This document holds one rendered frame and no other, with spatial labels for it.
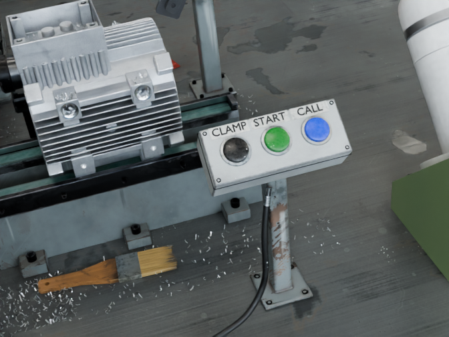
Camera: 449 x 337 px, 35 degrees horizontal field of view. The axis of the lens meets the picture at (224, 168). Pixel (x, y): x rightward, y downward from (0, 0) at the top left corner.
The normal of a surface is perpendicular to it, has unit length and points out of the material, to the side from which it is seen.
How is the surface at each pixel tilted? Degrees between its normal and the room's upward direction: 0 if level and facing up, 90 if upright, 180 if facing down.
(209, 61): 90
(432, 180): 90
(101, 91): 0
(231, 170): 37
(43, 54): 90
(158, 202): 90
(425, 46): 74
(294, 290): 0
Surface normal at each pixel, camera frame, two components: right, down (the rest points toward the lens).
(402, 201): -0.95, 0.25
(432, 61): -0.77, 0.14
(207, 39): 0.29, 0.56
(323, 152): 0.10, -0.29
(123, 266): -0.09, -0.80
